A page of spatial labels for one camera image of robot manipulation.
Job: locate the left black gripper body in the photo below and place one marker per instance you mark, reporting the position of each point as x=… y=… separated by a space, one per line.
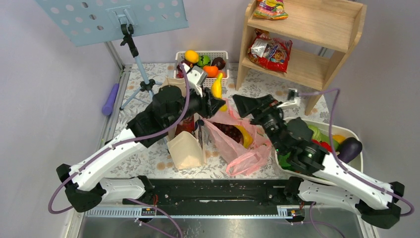
x=196 y=104

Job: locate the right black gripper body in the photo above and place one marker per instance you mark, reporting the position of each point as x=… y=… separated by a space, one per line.
x=269 y=116

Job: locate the single yellow banana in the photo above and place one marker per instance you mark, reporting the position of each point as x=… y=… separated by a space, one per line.
x=216 y=88

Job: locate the orange fruit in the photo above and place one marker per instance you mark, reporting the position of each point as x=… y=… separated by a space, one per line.
x=212 y=71

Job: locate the yellow banana bunch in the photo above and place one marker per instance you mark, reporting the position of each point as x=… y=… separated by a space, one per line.
x=247 y=139

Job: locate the dark red grapes bunch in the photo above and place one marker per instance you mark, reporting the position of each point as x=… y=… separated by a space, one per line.
x=231 y=131

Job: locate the beige canvas tote bag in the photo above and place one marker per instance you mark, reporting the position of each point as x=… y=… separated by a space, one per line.
x=187 y=150

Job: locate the pink plastic grocery bag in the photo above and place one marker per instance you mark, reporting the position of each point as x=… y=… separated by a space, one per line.
x=241 y=160

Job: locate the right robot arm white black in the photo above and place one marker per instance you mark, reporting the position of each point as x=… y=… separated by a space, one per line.
x=374 y=201

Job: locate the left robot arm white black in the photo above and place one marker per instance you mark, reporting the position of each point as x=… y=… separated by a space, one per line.
x=85 y=183

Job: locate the pink snack packet in tote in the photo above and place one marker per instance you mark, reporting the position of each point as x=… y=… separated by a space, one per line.
x=187 y=125

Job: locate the dark red plum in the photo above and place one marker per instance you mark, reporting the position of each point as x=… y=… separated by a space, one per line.
x=219 y=62

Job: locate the white perforated fruit basket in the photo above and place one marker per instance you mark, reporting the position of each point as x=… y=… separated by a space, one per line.
x=180 y=56

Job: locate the red snack bag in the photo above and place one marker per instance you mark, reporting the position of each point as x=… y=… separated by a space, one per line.
x=270 y=53

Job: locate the green cabbage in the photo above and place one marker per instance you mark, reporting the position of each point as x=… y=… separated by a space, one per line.
x=317 y=135

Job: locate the yellow orange pepper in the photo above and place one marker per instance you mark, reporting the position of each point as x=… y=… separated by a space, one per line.
x=339 y=138

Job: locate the white vegetable bin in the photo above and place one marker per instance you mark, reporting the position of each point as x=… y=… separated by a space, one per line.
x=356 y=163

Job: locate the purple eggplant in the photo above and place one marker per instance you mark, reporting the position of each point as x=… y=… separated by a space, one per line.
x=349 y=149

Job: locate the colourful snack bag top shelf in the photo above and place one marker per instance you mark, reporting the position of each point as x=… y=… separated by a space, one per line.
x=270 y=9

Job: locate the wooden two-tier shelf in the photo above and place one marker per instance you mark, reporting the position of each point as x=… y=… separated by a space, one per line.
x=324 y=34

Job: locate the light blue music stand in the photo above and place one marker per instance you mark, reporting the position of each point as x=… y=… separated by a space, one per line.
x=87 y=22

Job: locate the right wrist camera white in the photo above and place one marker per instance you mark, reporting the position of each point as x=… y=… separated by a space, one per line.
x=293 y=100

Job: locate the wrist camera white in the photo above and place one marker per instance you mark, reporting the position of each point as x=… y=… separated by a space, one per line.
x=293 y=100
x=195 y=76

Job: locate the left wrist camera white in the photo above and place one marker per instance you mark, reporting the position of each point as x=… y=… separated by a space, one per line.
x=195 y=76

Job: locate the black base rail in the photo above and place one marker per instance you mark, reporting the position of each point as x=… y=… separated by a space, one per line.
x=203 y=197

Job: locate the purple handle tool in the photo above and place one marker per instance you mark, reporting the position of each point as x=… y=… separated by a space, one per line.
x=107 y=108

